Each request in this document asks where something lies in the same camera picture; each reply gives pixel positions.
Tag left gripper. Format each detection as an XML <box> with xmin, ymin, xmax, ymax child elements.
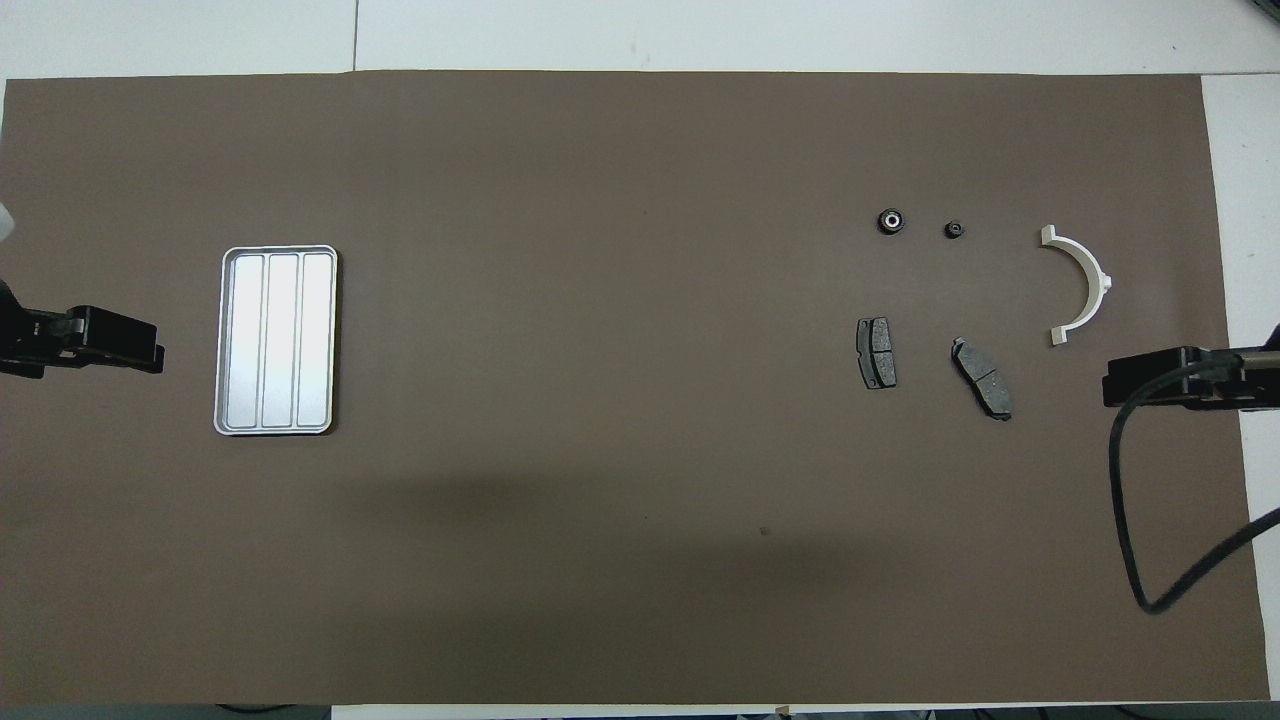
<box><xmin>0</xmin><ymin>280</ymin><xmax>166</xmax><ymax>380</ymax></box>

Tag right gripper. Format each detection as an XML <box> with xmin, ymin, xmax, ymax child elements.
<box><xmin>1103</xmin><ymin>322</ymin><xmax>1280</xmax><ymax>412</ymax></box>

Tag silver metal tray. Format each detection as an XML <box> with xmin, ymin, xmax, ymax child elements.
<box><xmin>213</xmin><ymin>244</ymin><xmax>340</xmax><ymax>437</ymax></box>

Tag long dark brake pad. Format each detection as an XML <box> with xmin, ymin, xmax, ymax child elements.
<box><xmin>950</xmin><ymin>337</ymin><xmax>1014</xmax><ymax>422</ymax></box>

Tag short dark brake pad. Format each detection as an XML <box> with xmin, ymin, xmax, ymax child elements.
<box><xmin>856</xmin><ymin>316</ymin><xmax>898</xmax><ymax>390</ymax></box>

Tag brown table mat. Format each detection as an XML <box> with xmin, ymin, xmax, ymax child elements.
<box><xmin>0</xmin><ymin>70</ymin><xmax>1273</xmax><ymax>709</ymax></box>

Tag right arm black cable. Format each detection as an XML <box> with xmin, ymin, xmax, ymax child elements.
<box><xmin>1110</xmin><ymin>348</ymin><xmax>1280</xmax><ymax>616</ymax></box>

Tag white plastic half ring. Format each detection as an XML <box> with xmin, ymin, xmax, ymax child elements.
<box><xmin>1040</xmin><ymin>224</ymin><xmax>1114</xmax><ymax>347</ymax></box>

